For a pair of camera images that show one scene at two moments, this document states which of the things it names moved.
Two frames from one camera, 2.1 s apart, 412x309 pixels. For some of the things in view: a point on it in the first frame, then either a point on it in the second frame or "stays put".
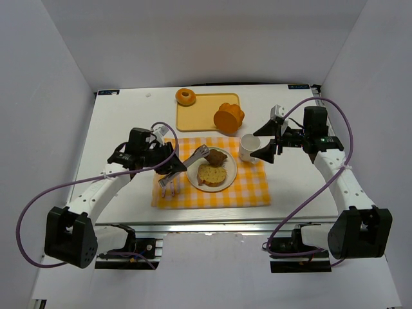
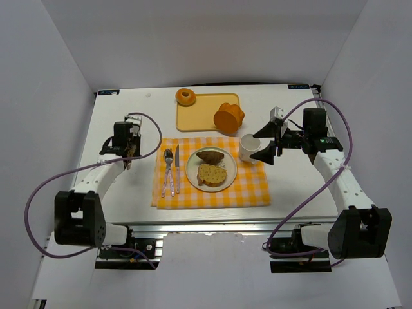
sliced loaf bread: [210, 176] stays put
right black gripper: [278, 140] stays put
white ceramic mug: [248, 144] stays put
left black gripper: [165, 154] to [132, 150]
